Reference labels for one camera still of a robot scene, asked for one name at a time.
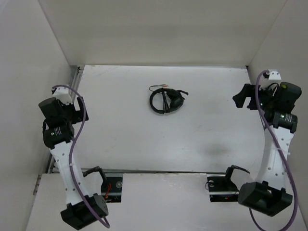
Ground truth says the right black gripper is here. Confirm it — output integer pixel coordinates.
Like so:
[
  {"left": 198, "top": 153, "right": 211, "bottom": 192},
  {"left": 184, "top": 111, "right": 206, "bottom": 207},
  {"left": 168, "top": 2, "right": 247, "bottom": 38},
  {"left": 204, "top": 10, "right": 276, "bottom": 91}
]
[{"left": 233, "top": 83, "right": 278, "bottom": 112}]

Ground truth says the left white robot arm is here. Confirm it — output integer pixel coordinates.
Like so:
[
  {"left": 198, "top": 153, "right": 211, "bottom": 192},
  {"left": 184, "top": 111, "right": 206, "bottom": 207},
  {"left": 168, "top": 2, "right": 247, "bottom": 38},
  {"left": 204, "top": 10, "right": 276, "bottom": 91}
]
[{"left": 38, "top": 97, "right": 110, "bottom": 230}]

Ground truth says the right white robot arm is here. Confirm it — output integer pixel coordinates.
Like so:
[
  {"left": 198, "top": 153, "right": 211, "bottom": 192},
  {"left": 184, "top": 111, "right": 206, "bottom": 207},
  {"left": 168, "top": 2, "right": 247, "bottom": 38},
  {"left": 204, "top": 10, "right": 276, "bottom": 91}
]
[{"left": 223, "top": 82, "right": 302, "bottom": 217}]

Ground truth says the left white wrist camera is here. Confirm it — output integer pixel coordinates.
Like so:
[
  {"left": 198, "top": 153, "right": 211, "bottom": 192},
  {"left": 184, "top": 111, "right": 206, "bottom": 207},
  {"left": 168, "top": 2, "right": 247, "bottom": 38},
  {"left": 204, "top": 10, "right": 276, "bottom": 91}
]
[{"left": 52, "top": 87, "right": 73, "bottom": 105}]

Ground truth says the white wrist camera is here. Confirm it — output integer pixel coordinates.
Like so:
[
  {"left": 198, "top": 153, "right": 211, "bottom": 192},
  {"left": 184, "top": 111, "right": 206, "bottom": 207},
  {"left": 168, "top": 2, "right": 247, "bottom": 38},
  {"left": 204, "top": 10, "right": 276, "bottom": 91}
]
[
  {"left": 52, "top": 87, "right": 73, "bottom": 105},
  {"left": 263, "top": 69, "right": 281, "bottom": 82}
]

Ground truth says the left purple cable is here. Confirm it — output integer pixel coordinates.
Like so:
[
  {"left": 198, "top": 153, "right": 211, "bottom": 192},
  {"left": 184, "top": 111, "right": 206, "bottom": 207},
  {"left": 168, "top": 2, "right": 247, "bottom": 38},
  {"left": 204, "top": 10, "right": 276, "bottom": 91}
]
[{"left": 51, "top": 84, "right": 111, "bottom": 229}]

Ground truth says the purple cable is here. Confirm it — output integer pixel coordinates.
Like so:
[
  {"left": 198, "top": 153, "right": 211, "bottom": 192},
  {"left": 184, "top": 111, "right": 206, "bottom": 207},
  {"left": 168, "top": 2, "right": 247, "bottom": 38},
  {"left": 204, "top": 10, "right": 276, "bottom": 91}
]
[
  {"left": 249, "top": 69, "right": 298, "bottom": 231},
  {"left": 51, "top": 84, "right": 111, "bottom": 229}
]

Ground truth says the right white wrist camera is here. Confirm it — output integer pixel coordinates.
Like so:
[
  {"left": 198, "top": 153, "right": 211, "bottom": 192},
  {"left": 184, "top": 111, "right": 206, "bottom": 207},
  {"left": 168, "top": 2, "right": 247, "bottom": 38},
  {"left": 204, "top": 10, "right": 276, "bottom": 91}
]
[{"left": 263, "top": 69, "right": 281, "bottom": 82}]

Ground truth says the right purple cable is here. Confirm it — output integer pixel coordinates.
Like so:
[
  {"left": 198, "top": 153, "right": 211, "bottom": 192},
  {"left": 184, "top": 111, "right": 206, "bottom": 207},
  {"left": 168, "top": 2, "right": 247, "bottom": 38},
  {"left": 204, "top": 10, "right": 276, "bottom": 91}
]
[{"left": 249, "top": 69, "right": 298, "bottom": 231}]

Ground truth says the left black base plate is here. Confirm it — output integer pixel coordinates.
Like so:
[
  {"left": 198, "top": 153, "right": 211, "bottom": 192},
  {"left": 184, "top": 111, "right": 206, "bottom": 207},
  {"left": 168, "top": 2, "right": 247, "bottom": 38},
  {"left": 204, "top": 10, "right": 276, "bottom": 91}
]
[{"left": 101, "top": 175, "right": 123, "bottom": 203}]

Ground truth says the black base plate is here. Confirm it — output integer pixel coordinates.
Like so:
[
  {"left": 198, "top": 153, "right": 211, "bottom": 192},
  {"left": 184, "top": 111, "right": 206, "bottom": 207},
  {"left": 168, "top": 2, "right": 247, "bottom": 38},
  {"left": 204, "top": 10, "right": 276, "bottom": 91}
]
[
  {"left": 101, "top": 175, "right": 123, "bottom": 203},
  {"left": 205, "top": 174, "right": 239, "bottom": 203}
]

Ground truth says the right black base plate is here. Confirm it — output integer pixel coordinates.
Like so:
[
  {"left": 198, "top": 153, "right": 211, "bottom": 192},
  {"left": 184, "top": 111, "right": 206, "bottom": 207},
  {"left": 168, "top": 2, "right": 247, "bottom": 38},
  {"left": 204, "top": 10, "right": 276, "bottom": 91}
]
[{"left": 205, "top": 174, "right": 239, "bottom": 203}]

